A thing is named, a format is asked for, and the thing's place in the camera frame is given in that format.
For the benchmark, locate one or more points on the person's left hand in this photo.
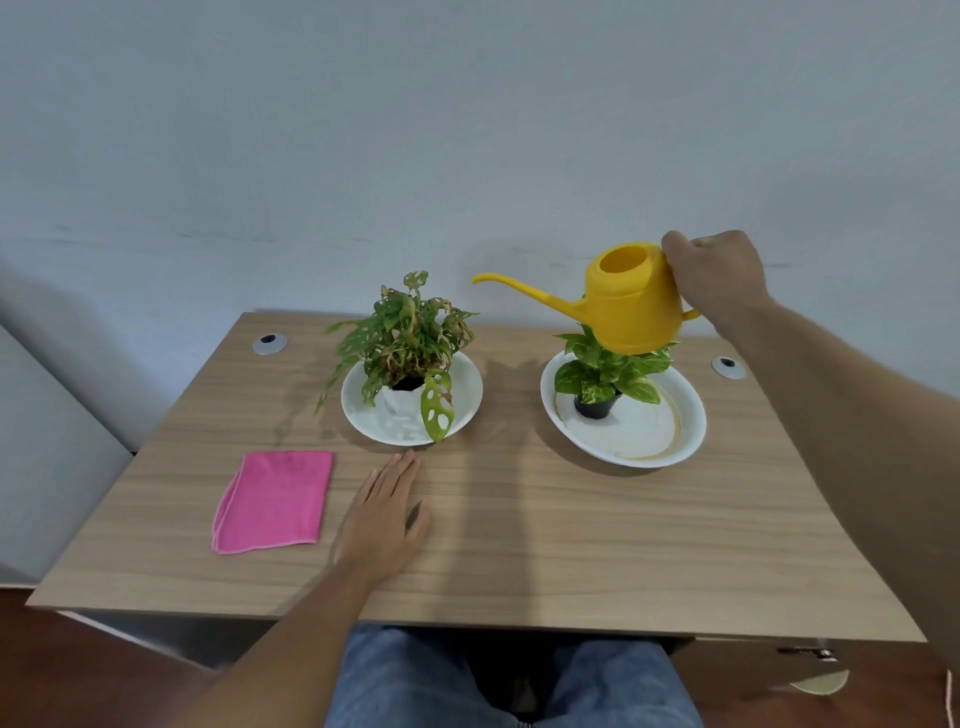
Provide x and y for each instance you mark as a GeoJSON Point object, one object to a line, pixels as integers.
{"type": "Point", "coordinates": [379, 529]}

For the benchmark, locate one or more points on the person's right hand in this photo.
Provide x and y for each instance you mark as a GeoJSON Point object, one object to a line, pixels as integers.
{"type": "Point", "coordinates": [724, 274]}

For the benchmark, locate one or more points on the person's left middle finger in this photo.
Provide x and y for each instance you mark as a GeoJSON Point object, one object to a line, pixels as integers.
{"type": "Point", "coordinates": [393, 484]}

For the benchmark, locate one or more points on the person's left little finger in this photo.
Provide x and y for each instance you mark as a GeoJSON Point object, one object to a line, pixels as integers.
{"type": "Point", "coordinates": [363, 491]}

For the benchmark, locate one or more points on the person's right thumb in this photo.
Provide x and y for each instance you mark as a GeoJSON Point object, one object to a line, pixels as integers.
{"type": "Point", "coordinates": [675, 259]}

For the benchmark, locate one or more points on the person's left thumb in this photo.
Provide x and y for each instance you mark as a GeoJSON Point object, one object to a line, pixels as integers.
{"type": "Point", "coordinates": [420, 521]}

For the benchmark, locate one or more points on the yellow plastic watering can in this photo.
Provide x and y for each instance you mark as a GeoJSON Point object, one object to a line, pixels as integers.
{"type": "Point", "coordinates": [630, 307]}

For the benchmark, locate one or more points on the person's left forearm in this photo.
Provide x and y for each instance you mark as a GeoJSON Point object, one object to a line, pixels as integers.
{"type": "Point", "coordinates": [289, 645]}

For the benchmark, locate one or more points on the person's right forearm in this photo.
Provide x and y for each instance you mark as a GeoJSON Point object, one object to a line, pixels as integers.
{"type": "Point", "coordinates": [847, 420]}

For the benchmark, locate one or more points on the white plant pot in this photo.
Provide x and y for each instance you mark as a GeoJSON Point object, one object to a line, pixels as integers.
{"type": "Point", "coordinates": [401, 403]}

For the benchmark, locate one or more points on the pink folded cloth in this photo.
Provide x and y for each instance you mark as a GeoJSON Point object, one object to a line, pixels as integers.
{"type": "Point", "coordinates": [274, 501]}

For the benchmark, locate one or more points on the green variegated pothos plant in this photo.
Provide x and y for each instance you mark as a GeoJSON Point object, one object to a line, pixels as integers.
{"type": "Point", "coordinates": [607, 375]}

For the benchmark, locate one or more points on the green holey-leaf plant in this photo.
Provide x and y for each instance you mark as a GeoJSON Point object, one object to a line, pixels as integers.
{"type": "Point", "coordinates": [405, 337]}

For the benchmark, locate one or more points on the person's blue jeans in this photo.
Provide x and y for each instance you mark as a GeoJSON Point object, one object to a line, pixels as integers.
{"type": "Point", "coordinates": [405, 682]}

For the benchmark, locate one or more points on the black plant pot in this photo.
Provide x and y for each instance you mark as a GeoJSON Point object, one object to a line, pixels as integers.
{"type": "Point", "coordinates": [594, 409]}

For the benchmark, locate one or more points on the white deep plate, brown stains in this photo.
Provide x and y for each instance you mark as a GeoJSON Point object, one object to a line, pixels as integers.
{"type": "Point", "coordinates": [637, 435]}

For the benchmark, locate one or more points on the grey partition panel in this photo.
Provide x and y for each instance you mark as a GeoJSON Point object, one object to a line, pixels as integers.
{"type": "Point", "coordinates": [45, 450]}

